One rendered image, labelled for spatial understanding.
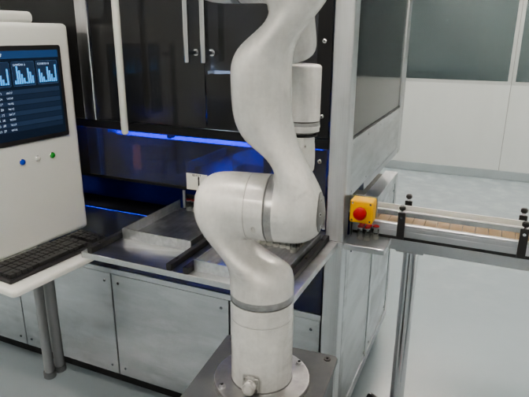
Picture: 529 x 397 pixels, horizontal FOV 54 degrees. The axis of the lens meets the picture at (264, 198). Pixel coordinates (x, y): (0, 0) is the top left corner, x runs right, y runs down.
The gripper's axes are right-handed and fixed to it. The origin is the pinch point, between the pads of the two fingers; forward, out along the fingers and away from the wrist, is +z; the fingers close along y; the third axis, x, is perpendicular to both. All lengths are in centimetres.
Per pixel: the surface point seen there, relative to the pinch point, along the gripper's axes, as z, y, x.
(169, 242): 24, -9, -46
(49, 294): 60, -17, -109
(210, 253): 23.7, -6.8, -29.8
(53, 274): 34, 8, -77
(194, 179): 11, -35, -52
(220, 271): 24.3, 1.9, -21.6
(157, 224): 25, -24, -61
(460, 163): 92, -497, 14
